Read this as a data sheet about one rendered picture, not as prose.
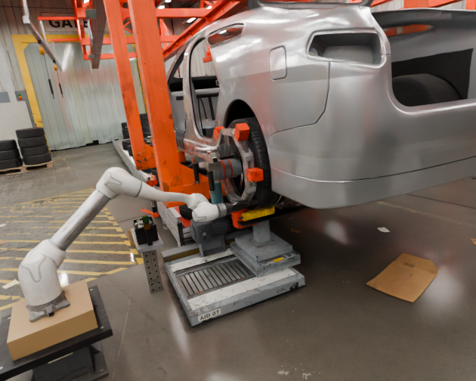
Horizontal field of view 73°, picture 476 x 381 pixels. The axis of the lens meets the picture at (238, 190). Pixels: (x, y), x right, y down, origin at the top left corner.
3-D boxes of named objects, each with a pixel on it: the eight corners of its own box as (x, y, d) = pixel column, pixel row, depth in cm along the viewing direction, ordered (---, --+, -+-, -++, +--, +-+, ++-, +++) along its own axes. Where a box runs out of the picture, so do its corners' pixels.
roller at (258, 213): (278, 213, 236) (277, 205, 235) (241, 223, 225) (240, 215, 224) (274, 211, 241) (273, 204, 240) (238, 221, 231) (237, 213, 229)
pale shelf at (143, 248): (164, 247, 215) (163, 243, 214) (138, 254, 209) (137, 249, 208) (153, 227, 253) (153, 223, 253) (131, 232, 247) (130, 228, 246)
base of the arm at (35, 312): (30, 326, 150) (27, 317, 149) (26, 306, 168) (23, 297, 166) (72, 308, 161) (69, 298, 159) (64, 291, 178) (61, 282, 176)
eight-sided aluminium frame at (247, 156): (258, 212, 215) (251, 130, 200) (249, 215, 212) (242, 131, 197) (228, 194, 263) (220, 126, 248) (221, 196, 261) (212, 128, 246)
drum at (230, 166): (243, 178, 227) (241, 158, 223) (214, 184, 220) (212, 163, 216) (235, 174, 240) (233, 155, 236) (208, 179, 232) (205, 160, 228)
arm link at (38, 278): (26, 311, 154) (11, 270, 147) (27, 293, 169) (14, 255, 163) (63, 297, 161) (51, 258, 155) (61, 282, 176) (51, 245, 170)
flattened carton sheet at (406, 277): (443, 268, 233) (444, 263, 232) (412, 304, 198) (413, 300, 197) (400, 255, 255) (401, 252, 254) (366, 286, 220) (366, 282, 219)
